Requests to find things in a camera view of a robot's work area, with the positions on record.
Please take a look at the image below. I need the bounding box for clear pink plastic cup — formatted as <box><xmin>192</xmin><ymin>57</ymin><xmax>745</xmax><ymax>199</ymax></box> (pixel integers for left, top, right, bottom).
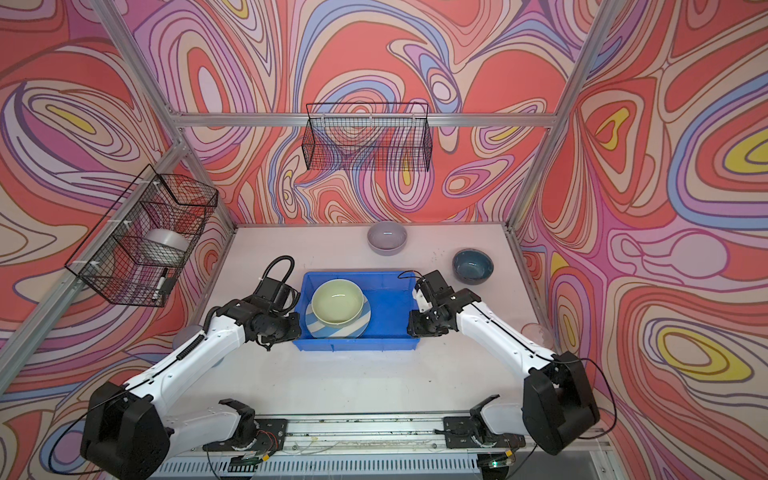
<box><xmin>521</xmin><ymin>323</ymin><xmax>555</xmax><ymax>351</ymax></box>

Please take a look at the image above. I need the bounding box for black wire basket back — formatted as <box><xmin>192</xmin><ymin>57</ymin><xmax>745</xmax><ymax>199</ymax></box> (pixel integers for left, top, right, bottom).
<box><xmin>301</xmin><ymin>101</ymin><xmax>433</xmax><ymax>172</ymax></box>

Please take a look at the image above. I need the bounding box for clear blue plastic cup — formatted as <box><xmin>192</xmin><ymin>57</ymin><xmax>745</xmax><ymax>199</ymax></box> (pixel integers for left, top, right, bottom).
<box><xmin>170</xmin><ymin>325</ymin><xmax>227</xmax><ymax>369</ymax></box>

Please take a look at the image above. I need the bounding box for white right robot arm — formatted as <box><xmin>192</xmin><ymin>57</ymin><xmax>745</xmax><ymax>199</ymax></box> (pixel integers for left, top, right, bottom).
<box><xmin>407</xmin><ymin>270</ymin><xmax>600</xmax><ymax>455</ymax></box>

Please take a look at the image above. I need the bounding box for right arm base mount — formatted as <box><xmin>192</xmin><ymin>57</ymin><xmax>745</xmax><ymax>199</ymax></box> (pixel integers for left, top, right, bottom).
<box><xmin>434</xmin><ymin>415</ymin><xmax>526</xmax><ymax>451</ymax></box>

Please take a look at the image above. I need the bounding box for dark blue bowl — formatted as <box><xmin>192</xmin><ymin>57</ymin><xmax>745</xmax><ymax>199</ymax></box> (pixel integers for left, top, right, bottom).
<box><xmin>452</xmin><ymin>249</ymin><xmax>495</xmax><ymax>285</ymax></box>

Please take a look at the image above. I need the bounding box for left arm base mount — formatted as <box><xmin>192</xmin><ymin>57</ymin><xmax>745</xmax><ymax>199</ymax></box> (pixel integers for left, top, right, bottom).
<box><xmin>202</xmin><ymin>418</ymin><xmax>288</xmax><ymax>454</ymax></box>

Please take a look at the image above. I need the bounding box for black wire basket left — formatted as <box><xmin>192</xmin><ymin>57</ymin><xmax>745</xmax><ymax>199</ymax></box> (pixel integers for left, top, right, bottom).
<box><xmin>65</xmin><ymin>166</ymin><xmax>219</xmax><ymax>308</ymax></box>

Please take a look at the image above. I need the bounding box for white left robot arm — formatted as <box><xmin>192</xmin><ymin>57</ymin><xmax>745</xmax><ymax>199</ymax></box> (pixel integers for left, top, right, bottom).
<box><xmin>80</xmin><ymin>278</ymin><xmax>301</xmax><ymax>479</ymax></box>

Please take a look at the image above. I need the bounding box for white tape roll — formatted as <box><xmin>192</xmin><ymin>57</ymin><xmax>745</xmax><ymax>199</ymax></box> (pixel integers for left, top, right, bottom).
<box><xmin>140</xmin><ymin>228</ymin><xmax>190</xmax><ymax>267</ymax></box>

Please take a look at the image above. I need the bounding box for green bowl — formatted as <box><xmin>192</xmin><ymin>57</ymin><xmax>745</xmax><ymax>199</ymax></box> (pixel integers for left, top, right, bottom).
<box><xmin>311</xmin><ymin>279</ymin><xmax>365</xmax><ymax>326</ymax></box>

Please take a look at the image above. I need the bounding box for grey purple bowl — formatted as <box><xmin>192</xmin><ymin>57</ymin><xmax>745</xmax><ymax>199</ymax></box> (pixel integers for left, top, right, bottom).
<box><xmin>366</xmin><ymin>221</ymin><xmax>408</xmax><ymax>256</ymax></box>

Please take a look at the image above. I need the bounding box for blue plastic bin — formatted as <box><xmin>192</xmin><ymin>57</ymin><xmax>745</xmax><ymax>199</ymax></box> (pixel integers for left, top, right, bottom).
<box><xmin>294</xmin><ymin>270</ymin><xmax>418</xmax><ymax>352</ymax></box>

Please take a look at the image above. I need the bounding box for black wire basket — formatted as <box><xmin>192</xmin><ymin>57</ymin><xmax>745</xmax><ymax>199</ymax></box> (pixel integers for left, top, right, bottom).
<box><xmin>65</xmin><ymin>166</ymin><xmax>219</xmax><ymax>308</ymax></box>
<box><xmin>301</xmin><ymin>101</ymin><xmax>433</xmax><ymax>172</ymax></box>

